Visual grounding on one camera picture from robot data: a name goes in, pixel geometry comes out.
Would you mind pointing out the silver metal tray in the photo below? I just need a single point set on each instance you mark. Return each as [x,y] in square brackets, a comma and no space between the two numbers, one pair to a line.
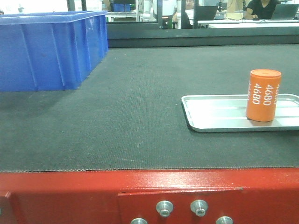
[226,113]

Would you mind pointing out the black monitor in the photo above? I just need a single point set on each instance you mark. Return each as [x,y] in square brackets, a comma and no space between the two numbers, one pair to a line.
[204,13]

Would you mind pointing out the red conveyor frame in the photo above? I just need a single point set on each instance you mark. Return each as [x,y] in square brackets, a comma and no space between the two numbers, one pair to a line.
[207,196]

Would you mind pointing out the black conveyor belt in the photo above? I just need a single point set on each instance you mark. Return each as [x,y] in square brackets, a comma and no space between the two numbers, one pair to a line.
[128,114]

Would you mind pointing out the person in black shirt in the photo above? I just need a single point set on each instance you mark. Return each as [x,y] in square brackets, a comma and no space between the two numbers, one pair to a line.
[260,9]

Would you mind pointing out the blue plastic crate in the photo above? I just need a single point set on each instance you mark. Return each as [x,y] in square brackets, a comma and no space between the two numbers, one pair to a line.
[50,51]

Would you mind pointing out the grey laptop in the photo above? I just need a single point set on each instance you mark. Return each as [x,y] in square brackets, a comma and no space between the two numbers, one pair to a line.
[285,12]

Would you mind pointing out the orange cylindrical capacitor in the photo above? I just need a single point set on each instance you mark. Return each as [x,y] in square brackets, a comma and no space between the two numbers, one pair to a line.
[263,93]

